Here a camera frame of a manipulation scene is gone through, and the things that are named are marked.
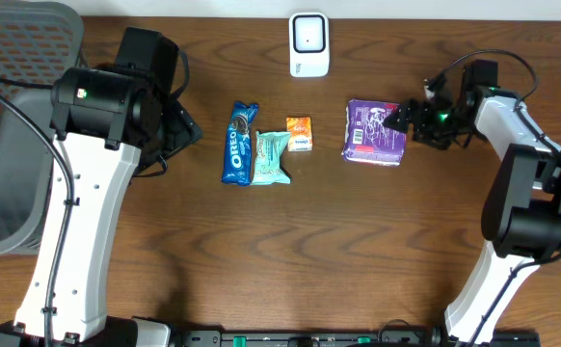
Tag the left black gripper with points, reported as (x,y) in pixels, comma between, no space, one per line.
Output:
(184,129)

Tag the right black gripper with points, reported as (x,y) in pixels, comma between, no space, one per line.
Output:
(416,120)

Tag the red purple snack packet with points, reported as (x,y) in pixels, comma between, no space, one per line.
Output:
(367,140)

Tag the blue Oreo cookie pack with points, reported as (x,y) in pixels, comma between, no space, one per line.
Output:
(238,149)

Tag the teal wet wipes pack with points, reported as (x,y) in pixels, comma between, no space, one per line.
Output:
(267,164)

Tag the small orange tissue pack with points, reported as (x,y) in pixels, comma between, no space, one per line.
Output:
(300,130)

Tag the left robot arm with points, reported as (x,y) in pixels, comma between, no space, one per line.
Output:
(112,123)

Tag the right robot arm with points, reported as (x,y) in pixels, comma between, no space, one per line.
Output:
(521,217)

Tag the white barcode scanner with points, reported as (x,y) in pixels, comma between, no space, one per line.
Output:
(309,44)

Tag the grey plastic mesh basket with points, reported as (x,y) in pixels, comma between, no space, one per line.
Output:
(39,41)

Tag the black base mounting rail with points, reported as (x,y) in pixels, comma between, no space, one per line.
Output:
(392,336)

